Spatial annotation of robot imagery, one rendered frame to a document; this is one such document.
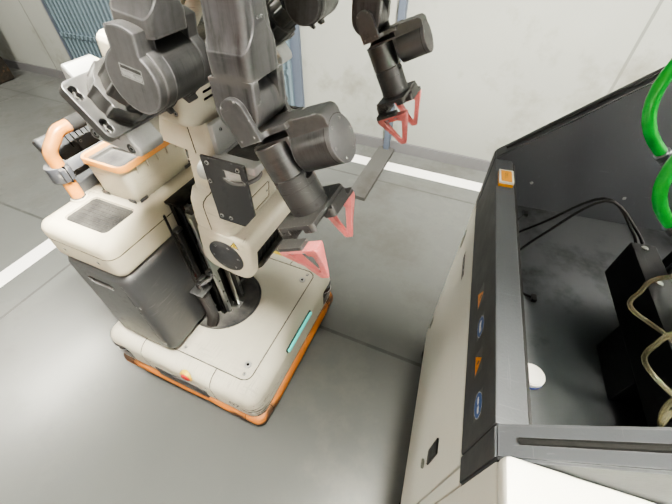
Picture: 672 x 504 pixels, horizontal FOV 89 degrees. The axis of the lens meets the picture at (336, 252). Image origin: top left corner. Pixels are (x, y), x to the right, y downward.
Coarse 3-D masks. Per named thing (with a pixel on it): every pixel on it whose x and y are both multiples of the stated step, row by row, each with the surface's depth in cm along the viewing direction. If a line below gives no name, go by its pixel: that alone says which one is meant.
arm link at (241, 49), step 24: (216, 0) 33; (240, 0) 32; (264, 0) 35; (216, 24) 34; (240, 24) 33; (264, 24) 35; (216, 48) 35; (240, 48) 34; (264, 48) 37; (216, 72) 37; (240, 72) 36; (264, 72) 38; (216, 96) 39; (240, 96) 38; (264, 96) 40; (264, 120) 41
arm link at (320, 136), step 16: (224, 112) 40; (240, 112) 39; (288, 112) 43; (304, 112) 39; (320, 112) 37; (336, 112) 39; (240, 128) 40; (256, 128) 40; (272, 128) 40; (288, 128) 40; (304, 128) 39; (320, 128) 38; (336, 128) 39; (352, 128) 42; (240, 144) 42; (304, 144) 40; (320, 144) 39; (336, 144) 39; (352, 144) 42; (304, 160) 41; (320, 160) 40; (336, 160) 40
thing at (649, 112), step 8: (664, 72) 38; (656, 80) 39; (664, 80) 38; (656, 88) 39; (664, 88) 39; (648, 96) 40; (656, 96) 39; (648, 104) 40; (656, 104) 40; (648, 112) 41; (656, 112) 41; (648, 120) 41; (656, 120) 41; (648, 128) 42; (656, 128) 42; (648, 136) 42; (656, 136) 42; (648, 144) 43; (656, 144) 43; (664, 144) 43; (656, 152) 43; (664, 152) 43
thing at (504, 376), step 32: (512, 192) 73; (480, 224) 81; (512, 224) 66; (480, 256) 73; (512, 256) 60; (480, 288) 66; (512, 288) 56; (512, 320) 51; (512, 352) 48; (480, 384) 51; (512, 384) 45; (480, 416) 48; (512, 416) 42
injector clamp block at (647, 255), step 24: (624, 264) 59; (648, 264) 55; (624, 288) 57; (648, 288) 52; (624, 312) 56; (648, 312) 51; (624, 336) 55; (648, 336) 50; (600, 360) 59; (624, 360) 53; (648, 360) 48; (624, 384) 52; (648, 384) 48; (648, 408) 47
